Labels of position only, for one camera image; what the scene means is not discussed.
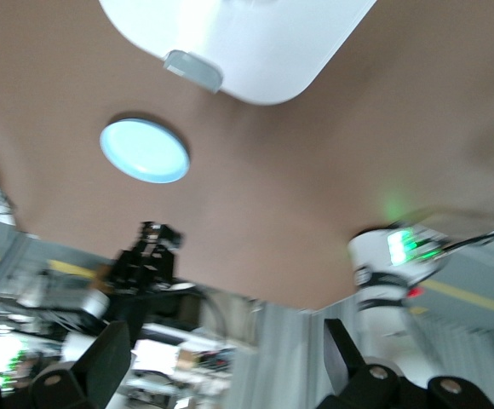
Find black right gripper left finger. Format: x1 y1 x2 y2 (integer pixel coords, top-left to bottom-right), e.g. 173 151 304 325
0 320 132 409

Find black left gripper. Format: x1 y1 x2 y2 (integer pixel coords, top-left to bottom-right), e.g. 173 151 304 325
104 220 185 302

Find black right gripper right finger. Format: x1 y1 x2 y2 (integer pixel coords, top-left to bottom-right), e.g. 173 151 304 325
319 318 494 409

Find white lunch box grey latches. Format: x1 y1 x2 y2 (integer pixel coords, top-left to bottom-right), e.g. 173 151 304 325
97 0 378 107

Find light blue round plate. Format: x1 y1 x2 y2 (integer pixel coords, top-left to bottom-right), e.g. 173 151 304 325
99 118 192 185

